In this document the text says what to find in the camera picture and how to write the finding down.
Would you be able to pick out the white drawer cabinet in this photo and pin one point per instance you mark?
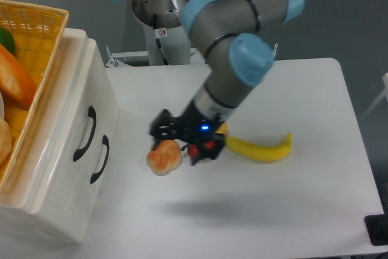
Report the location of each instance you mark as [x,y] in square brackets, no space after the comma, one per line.
[20,190]

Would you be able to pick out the yellow wicker basket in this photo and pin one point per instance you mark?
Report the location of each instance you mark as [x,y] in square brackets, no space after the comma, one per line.
[37,31]

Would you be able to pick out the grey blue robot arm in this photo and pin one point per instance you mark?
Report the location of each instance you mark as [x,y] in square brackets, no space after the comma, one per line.
[226,35]

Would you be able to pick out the black device at edge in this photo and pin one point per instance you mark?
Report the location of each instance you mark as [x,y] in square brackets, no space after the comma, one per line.
[377,229]

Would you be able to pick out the yellow toy banana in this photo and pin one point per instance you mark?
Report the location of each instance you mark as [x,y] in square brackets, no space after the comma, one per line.
[265,154]

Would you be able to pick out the green toy vegetable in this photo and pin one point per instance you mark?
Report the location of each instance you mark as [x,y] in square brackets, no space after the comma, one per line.
[7,40]

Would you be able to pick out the toy bread roll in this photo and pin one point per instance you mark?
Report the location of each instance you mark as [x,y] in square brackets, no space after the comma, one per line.
[166,157]

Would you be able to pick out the red toy bell pepper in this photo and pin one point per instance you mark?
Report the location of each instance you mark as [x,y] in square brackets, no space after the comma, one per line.
[194,150]

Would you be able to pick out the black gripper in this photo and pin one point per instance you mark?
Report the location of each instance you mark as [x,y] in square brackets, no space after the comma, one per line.
[197,129]

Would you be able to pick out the white drawer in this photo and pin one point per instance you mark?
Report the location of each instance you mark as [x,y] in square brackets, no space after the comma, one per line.
[92,88]
[67,195]

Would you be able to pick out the yellow toy bell pepper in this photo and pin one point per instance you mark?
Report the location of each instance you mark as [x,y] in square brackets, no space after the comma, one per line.
[223,129]

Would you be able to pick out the white frame at right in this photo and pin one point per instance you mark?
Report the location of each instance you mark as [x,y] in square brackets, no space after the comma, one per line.
[381,96]

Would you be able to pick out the beige toy bun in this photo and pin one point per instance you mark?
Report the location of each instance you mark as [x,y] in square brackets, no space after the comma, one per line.
[6,141]

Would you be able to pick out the orange toy bread loaf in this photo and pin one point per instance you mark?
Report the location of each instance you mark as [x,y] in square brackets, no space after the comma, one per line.
[16,81]

